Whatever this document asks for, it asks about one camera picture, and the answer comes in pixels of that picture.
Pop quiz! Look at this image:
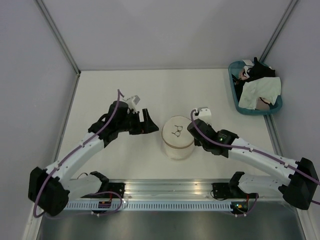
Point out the black garment in basket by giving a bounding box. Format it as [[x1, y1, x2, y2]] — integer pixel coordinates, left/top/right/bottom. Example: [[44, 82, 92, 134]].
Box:
[[231, 57, 276, 101]]

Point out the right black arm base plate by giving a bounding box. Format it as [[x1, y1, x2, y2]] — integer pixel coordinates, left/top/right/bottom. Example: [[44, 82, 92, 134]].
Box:
[[210, 182, 235, 201]]

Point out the blue plastic basket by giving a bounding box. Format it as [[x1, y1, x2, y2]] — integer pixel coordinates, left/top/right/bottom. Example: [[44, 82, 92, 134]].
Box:
[[228, 60, 283, 116]]

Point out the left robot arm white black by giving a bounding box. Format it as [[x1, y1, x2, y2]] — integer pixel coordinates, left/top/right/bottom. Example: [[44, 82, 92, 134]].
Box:
[[28, 100, 159, 218]]

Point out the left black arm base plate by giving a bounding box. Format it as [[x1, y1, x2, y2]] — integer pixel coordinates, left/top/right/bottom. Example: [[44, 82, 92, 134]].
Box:
[[82, 182, 126, 199]]

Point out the beige garment in basket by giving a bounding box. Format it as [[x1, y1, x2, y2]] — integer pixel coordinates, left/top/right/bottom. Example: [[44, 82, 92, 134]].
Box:
[[255, 97, 272, 111]]

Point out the right aluminium frame post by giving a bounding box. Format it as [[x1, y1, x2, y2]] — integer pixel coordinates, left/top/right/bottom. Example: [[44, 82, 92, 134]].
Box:
[[259, 0, 300, 62]]

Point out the pale green cloth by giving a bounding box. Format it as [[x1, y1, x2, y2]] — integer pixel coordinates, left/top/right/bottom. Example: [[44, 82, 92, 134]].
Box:
[[238, 77, 282, 110]]

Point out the front aluminium rail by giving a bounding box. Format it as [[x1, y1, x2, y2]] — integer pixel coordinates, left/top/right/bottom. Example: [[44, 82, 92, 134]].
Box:
[[67, 178, 308, 201]]

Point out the left aluminium frame post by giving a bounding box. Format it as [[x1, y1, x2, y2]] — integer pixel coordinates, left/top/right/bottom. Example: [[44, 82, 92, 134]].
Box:
[[34, 0, 81, 77]]

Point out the white slotted cable duct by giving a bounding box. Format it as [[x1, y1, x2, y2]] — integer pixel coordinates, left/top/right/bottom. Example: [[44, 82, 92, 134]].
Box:
[[65, 200, 232, 212]]

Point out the aluminium frame post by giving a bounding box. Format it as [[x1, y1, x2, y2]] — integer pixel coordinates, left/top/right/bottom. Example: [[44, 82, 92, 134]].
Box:
[[34, 0, 81, 77], [259, 0, 300, 62]]

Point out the round white mesh laundry bag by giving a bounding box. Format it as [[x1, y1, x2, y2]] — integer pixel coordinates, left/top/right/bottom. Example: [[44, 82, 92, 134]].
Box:
[[161, 115, 195, 161]]

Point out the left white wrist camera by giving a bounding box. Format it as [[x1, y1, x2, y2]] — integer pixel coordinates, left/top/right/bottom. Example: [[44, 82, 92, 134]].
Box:
[[122, 95, 141, 113]]

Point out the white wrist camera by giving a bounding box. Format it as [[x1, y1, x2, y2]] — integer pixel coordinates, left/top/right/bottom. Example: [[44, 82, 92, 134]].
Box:
[[122, 95, 141, 113], [194, 106, 212, 126]]

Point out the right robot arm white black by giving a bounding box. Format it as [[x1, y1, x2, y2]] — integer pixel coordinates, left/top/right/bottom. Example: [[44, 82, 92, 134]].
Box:
[[187, 119, 320, 210]]

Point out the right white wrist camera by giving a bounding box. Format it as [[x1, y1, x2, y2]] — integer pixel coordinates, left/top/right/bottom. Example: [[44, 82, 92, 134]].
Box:
[[194, 106, 212, 126]]

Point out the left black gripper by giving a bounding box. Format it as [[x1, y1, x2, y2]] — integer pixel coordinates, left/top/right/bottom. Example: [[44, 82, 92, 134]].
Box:
[[117, 108, 159, 135]]

